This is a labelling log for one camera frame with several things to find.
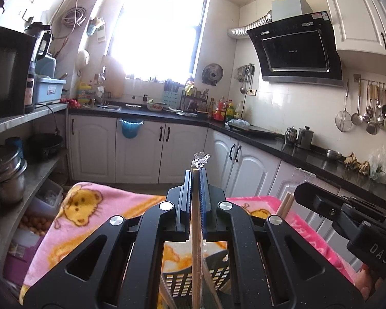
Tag teal knife block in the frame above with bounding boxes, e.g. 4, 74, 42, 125
162, 80, 182, 102

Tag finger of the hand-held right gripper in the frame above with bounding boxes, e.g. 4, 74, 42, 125
294, 183, 345, 222

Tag row of hanging kitchen utensils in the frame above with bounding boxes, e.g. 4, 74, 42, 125
335, 77, 386, 135

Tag clear plastic bag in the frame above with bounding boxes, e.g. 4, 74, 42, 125
368, 146, 386, 184

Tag person's right hand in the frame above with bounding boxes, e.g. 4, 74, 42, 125
355, 264, 382, 300

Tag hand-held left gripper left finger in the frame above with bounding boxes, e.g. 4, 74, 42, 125
22, 170, 194, 309

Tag small hanging tools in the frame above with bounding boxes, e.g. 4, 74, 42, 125
236, 64, 256, 94

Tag white wall cabinet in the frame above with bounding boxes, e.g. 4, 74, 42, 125
324, 0, 386, 60

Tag blue-grey plastic box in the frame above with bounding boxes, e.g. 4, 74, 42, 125
34, 77, 66, 105

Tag steel shelf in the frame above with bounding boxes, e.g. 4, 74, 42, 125
0, 103, 69, 264

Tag black cooktop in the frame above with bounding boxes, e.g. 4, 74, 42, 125
228, 123, 282, 137

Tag coiled hose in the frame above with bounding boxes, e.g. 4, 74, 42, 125
62, 5, 88, 29

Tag silver vent duct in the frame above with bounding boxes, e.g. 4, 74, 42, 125
227, 11, 274, 38

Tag pink printed blanket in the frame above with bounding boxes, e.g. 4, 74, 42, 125
19, 182, 357, 309

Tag group of condiment bottles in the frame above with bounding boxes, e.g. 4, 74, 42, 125
207, 97, 245, 123

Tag ginger roots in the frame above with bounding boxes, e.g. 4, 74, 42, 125
344, 152, 370, 176

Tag yellow dish soap bottle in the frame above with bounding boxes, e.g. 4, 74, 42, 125
76, 82, 97, 104

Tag black microwave oven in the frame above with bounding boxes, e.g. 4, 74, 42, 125
0, 23, 37, 119

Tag clear plastic storage box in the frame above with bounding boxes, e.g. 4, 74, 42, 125
29, 178, 65, 219

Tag wooden cutting board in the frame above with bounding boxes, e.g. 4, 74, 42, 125
101, 55, 126, 99

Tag black plastic utensil basket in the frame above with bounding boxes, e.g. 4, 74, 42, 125
161, 251, 232, 309

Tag grey metal kettle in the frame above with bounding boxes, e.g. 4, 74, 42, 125
296, 126, 315, 150

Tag black pan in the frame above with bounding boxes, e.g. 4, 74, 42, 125
29, 133, 64, 160

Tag black electric kettle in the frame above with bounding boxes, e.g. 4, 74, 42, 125
25, 22, 52, 66

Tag single chopstick pair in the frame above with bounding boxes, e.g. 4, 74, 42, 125
276, 167, 316, 217
190, 152, 213, 309

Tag stacked steel pots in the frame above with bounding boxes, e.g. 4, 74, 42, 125
0, 145, 28, 205

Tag blue hanging bin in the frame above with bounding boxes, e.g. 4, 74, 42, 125
117, 118, 144, 140

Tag kitchen window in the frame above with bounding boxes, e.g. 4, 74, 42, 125
104, 0, 211, 81

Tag white hanging scoop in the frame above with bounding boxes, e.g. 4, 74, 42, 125
76, 49, 90, 70

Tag white base cabinets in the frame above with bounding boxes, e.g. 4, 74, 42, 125
67, 114, 386, 264

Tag black spice rack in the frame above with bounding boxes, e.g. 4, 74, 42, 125
180, 88, 209, 116

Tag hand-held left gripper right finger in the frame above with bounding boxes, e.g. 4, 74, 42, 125
198, 167, 364, 309

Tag black countertop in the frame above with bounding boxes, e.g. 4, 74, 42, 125
67, 101, 386, 200

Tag black range hood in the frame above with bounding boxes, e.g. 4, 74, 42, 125
246, 0, 344, 87

